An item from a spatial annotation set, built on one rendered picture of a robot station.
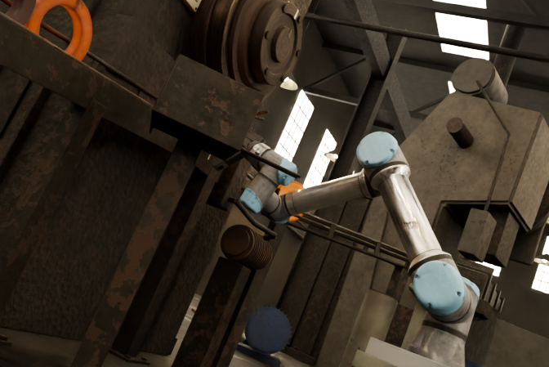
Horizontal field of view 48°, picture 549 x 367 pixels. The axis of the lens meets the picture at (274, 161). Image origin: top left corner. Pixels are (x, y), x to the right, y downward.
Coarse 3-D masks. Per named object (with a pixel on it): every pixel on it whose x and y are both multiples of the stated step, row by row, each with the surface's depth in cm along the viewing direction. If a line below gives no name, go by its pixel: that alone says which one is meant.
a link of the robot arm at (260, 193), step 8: (256, 176) 187; (264, 176) 185; (256, 184) 185; (264, 184) 184; (272, 184) 185; (248, 192) 185; (256, 192) 184; (264, 192) 184; (272, 192) 186; (240, 200) 185; (248, 200) 184; (256, 200) 184; (264, 200) 185; (272, 200) 188; (248, 208) 185; (256, 208) 184; (264, 208) 189; (272, 208) 190
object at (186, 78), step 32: (192, 64) 132; (160, 96) 129; (192, 96) 130; (224, 96) 132; (256, 96) 134; (160, 128) 154; (192, 128) 130; (224, 128) 131; (192, 160) 141; (224, 160) 157; (160, 192) 138; (160, 224) 137; (128, 256) 135; (128, 288) 134; (96, 320) 131; (96, 352) 131
